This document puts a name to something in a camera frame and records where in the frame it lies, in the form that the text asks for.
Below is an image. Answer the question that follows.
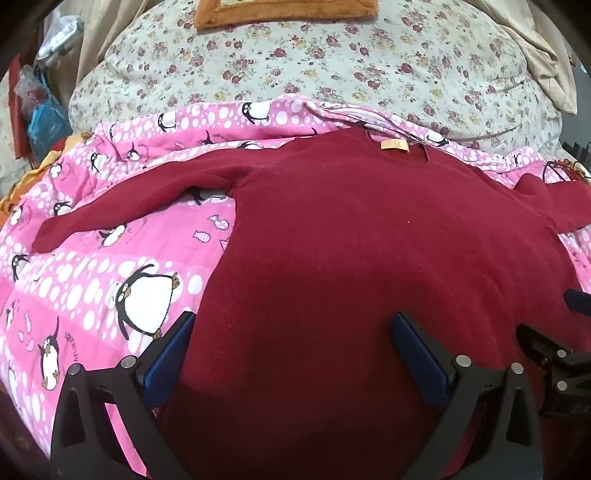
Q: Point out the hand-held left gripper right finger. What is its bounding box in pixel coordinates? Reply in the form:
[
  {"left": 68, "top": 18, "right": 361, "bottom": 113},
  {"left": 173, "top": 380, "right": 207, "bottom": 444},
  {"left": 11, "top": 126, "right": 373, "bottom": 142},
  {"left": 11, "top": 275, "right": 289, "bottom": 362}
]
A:
[{"left": 390, "top": 311, "right": 546, "bottom": 480}]

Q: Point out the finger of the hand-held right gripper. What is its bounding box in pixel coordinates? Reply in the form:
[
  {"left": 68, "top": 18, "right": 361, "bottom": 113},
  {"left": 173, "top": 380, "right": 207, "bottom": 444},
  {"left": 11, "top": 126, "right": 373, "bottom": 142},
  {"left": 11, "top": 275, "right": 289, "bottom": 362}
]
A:
[
  {"left": 564, "top": 288, "right": 591, "bottom": 318},
  {"left": 516, "top": 323, "right": 591, "bottom": 418}
]

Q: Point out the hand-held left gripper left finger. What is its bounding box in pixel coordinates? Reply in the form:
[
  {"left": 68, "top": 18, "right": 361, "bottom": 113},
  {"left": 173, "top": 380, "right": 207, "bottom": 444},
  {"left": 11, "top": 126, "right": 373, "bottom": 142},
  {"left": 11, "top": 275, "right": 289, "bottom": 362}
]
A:
[{"left": 50, "top": 310, "right": 197, "bottom": 480}]

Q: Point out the dark red knit sweater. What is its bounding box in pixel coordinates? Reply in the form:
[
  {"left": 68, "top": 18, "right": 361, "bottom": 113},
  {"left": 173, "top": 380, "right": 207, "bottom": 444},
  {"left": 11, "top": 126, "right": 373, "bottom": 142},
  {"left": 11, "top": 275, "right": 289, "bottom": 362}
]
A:
[{"left": 30, "top": 127, "right": 591, "bottom": 480}]

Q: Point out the pink penguin print blanket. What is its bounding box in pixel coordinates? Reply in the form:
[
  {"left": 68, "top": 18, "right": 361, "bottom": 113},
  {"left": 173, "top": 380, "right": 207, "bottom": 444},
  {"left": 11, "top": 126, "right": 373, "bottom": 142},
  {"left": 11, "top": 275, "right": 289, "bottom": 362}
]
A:
[{"left": 0, "top": 95, "right": 591, "bottom": 462}]

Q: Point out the black metal rack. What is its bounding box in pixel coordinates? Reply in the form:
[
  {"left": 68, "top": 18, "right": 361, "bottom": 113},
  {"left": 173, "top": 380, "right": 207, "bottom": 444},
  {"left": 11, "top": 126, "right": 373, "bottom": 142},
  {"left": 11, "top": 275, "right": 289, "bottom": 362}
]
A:
[{"left": 561, "top": 137, "right": 591, "bottom": 168}]

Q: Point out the beige crumpled cloth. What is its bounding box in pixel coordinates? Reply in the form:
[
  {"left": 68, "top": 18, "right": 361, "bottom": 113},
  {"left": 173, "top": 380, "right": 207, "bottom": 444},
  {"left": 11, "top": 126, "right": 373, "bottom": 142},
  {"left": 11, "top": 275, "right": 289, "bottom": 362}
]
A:
[{"left": 480, "top": 0, "right": 578, "bottom": 114}]

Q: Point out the blue plastic bag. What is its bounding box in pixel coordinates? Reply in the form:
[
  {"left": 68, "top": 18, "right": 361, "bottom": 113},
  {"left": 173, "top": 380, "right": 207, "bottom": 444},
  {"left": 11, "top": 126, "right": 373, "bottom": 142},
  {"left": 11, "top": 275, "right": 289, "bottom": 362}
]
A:
[{"left": 27, "top": 97, "right": 70, "bottom": 154}]

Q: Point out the clear plastic bag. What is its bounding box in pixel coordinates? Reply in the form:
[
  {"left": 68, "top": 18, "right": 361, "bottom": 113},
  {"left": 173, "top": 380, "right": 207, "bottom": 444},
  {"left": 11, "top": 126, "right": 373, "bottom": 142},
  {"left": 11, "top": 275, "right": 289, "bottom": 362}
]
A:
[{"left": 13, "top": 65, "right": 52, "bottom": 116}]

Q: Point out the floral print quilt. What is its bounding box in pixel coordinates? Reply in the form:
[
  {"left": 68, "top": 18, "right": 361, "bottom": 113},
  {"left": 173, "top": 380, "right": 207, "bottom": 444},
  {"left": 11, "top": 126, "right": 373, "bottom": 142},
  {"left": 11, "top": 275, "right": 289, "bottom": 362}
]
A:
[{"left": 68, "top": 0, "right": 564, "bottom": 153}]

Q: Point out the silver plastic bag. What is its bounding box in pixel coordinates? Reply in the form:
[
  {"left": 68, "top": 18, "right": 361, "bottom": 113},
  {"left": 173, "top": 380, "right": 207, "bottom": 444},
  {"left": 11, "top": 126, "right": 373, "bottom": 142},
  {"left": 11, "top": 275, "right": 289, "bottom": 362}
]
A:
[{"left": 36, "top": 9, "right": 83, "bottom": 71}]

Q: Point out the beige curtain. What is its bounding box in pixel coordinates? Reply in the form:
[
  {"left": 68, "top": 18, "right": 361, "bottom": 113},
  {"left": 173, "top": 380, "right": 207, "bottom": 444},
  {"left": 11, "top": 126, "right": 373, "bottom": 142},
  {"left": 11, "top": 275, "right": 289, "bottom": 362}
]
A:
[{"left": 76, "top": 0, "right": 162, "bottom": 88}]

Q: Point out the orange plush cushion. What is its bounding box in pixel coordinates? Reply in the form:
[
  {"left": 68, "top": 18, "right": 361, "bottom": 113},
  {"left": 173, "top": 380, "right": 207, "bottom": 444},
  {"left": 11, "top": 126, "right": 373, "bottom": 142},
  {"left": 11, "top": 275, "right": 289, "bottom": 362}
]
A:
[{"left": 194, "top": 0, "right": 379, "bottom": 29}]

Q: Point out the thin black ring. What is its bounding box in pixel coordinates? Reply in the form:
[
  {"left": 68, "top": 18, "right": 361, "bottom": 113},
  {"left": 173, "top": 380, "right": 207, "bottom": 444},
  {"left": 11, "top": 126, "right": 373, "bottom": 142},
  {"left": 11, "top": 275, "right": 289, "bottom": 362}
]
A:
[{"left": 542, "top": 159, "right": 578, "bottom": 185}]

